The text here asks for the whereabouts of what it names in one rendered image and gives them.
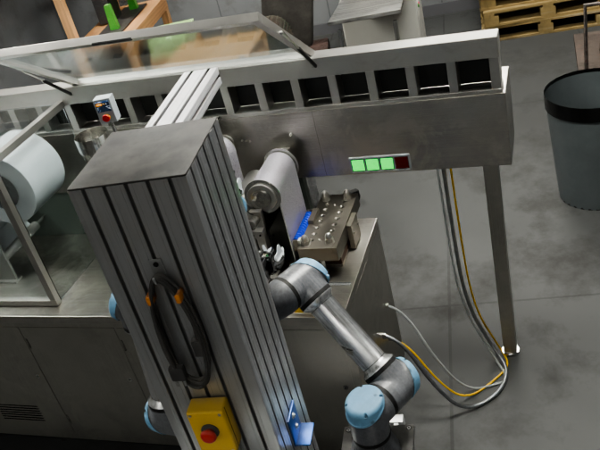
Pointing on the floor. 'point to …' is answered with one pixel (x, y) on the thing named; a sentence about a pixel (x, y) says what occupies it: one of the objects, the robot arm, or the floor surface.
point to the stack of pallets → (502, 12)
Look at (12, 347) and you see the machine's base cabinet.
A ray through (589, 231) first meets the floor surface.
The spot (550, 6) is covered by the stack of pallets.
